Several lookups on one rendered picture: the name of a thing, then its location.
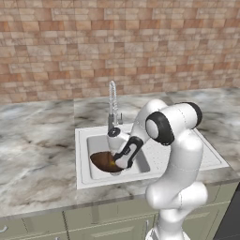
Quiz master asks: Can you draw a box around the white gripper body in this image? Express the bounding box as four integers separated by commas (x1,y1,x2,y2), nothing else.
107,140,122,156

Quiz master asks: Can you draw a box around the white sink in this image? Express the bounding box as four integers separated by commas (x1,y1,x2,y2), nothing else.
74,122,231,191

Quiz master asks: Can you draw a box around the silver spring faucet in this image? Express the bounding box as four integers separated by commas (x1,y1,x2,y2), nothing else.
107,80,124,134

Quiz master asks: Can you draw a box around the brown wooden bowl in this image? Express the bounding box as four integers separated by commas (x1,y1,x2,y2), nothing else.
90,151,127,173

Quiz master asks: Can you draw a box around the pale green cabinet door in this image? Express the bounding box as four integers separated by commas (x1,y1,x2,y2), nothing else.
0,211,68,240
183,182,239,240
63,204,159,240

